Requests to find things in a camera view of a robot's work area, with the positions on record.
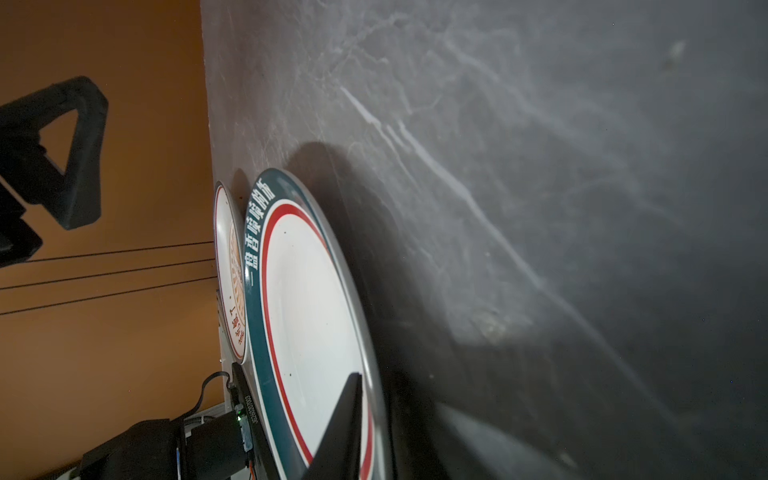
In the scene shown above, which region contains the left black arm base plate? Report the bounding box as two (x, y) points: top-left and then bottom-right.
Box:
(70, 412), (249, 479)

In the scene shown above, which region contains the white plate dark green rim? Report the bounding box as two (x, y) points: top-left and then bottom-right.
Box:
(241, 167), (396, 480)

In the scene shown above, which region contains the left green circuit board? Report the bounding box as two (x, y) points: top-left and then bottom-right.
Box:
(230, 362), (266, 479)

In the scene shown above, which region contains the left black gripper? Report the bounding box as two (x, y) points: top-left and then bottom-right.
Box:
(1, 76), (109, 268)

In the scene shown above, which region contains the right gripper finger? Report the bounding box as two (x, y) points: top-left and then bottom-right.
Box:
(302, 373), (362, 480)

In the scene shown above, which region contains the white orange sunburst plate left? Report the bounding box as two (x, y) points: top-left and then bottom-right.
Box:
(213, 182), (248, 364)

